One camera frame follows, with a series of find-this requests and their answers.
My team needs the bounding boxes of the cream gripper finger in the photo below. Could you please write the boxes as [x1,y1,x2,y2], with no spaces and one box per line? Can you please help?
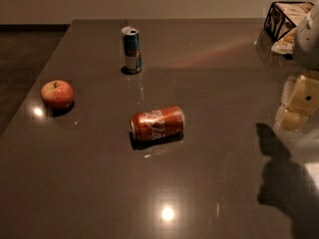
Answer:
[275,75,319,131]

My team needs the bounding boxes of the red coke can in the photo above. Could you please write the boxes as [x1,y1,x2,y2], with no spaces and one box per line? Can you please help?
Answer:
[130,106,185,141]

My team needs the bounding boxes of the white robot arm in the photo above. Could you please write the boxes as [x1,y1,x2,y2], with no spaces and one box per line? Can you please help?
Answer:
[275,2,319,131]

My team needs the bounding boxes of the blue silver energy drink can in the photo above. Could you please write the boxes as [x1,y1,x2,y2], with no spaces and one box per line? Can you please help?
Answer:
[121,26,142,74]

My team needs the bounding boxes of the snack packets in basket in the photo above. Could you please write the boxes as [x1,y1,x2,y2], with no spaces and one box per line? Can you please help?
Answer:
[270,2,314,55]

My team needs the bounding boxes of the red apple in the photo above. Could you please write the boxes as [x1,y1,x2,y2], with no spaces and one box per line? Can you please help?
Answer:
[40,80,74,110]

